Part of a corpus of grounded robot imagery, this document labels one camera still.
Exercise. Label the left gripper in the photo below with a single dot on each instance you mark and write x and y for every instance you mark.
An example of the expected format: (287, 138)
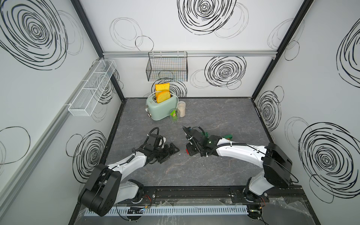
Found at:
(167, 153)

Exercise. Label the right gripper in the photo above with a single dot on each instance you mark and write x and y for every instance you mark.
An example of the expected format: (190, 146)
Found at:
(191, 153)

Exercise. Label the dark green long lego brick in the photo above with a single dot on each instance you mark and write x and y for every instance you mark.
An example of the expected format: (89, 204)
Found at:
(228, 137)

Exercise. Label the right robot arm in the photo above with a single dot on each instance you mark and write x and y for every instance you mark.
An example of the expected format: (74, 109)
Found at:
(275, 164)

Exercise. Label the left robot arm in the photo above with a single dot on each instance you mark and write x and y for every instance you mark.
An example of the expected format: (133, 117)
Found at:
(105, 188)

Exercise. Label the clear glass with green packets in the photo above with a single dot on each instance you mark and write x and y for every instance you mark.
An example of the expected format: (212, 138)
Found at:
(174, 115)

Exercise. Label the mint green toaster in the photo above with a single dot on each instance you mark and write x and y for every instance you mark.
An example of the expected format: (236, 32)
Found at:
(159, 111)

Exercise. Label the beige speckled cup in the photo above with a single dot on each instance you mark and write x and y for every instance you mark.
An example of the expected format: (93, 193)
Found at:
(181, 106)

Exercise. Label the front orange toast slice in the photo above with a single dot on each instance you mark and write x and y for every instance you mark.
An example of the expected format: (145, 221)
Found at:
(162, 96)

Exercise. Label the rear yellow toast slice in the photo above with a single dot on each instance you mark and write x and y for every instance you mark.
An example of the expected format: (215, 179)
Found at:
(162, 87)

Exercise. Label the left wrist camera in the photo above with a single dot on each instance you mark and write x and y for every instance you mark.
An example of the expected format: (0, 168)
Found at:
(162, 142)

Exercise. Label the black front rail frame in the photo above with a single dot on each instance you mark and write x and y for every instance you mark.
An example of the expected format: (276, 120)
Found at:
(197, 192)

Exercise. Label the white slotted cable duct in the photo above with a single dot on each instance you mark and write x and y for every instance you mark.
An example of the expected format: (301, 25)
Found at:
(179, 210)

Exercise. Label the black wire basket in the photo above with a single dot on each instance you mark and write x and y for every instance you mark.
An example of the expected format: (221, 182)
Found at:
(172, 65)

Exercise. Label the white mesh wall shelf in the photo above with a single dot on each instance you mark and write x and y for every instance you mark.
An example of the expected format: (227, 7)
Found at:
(96, 90)

